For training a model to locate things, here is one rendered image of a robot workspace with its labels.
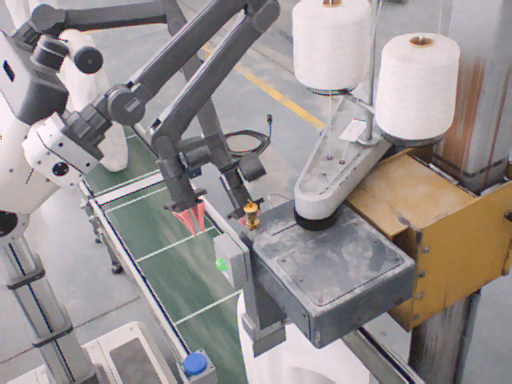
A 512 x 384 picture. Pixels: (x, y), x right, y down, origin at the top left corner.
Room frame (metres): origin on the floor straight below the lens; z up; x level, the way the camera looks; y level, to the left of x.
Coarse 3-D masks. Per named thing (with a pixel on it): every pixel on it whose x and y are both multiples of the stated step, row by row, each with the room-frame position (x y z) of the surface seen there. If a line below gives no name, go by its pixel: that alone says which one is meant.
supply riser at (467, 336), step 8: (480, 288) 0.99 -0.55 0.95; (472, 296) 1.00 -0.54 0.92; (480, 296) 0.99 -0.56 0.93; (472, 304) 1.00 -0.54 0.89; (472, 312) 0.99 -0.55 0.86; (472, 320) 0.99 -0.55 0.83; (472, 328) 0.99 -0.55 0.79; (464, 336) 1.00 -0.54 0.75; (472, 336) 0.99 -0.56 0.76; (464, 344) 0.99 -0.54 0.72; (464, 352) 0.99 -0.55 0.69; (464, 360) 0.99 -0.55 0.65; (464, 368) 0.99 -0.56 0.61; (456, 376) 1.00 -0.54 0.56
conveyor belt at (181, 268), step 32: (160, 192) 2.33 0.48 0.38; (128, 224) 2.10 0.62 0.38; (160, 224) 2.08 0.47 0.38; (160, 256) 1.86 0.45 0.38; (192, 256) 1.83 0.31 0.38; (160, 288) 1.66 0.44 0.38; (192, 288) 1.64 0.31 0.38; (224, 288) 1.62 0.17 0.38; (192, 320) 1.47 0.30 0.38; (224, 320) 1.46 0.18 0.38; (192, 352) 1.33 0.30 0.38; (224, 352) 1.31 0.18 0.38
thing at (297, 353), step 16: (240, 304) 1.18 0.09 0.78; (240, 320) 1.17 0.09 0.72; (240, 336) 1.17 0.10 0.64; (288, 336) 0.99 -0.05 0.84; (304, 336) 0.97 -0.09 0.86; (272, 352) 0.98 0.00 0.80; (288, 352) 0.95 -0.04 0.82; (304, 352) 0.93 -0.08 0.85; (320, 352) 0.91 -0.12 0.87; (336, 352) 0.85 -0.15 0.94; (256, 368) 1.06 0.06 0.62; (272, 368) 0.97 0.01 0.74; (288, 368) 0.91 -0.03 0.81; (304, 368) 0.89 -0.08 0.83; (320, 368) 0.87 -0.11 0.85; (336, 368) 0.85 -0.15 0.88; (352, 368) 0.79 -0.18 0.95
